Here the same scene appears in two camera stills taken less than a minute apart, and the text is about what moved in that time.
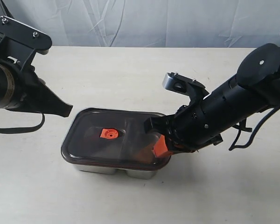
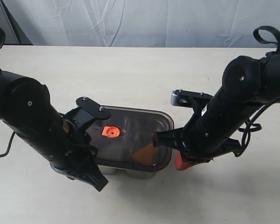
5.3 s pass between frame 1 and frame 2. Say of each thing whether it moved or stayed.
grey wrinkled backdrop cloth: stayed
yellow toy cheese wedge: stayed
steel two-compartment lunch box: stayed
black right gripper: moved
